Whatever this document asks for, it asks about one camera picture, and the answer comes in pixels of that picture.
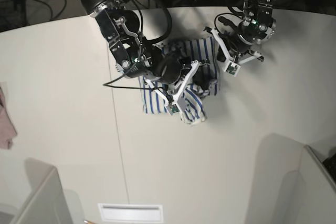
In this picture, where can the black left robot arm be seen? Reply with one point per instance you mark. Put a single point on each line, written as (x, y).
(252, 24)

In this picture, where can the left grey partition panel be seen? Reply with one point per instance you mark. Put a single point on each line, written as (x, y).
(31, 192)

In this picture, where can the white table inlay plate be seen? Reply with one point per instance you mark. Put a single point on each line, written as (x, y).
(131, 213)

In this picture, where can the right grey partition panel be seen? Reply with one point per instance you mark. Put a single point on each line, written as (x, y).
(307, 194)

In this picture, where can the grey partition panel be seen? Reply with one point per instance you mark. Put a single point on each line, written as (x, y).
(31, 192)
(307, 194)

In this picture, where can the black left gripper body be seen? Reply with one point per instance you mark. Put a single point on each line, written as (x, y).
(251, 21)

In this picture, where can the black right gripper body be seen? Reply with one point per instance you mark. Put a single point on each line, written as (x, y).
(136, 56)

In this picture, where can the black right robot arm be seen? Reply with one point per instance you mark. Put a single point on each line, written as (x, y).
(92, 6)

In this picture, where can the pink cloth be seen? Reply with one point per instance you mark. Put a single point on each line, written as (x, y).
(8, 131)

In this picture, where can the blue white striped T-shirt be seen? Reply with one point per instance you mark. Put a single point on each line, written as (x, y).
(198, 49)

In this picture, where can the black keyboard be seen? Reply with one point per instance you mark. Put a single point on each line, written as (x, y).
(330, 165)

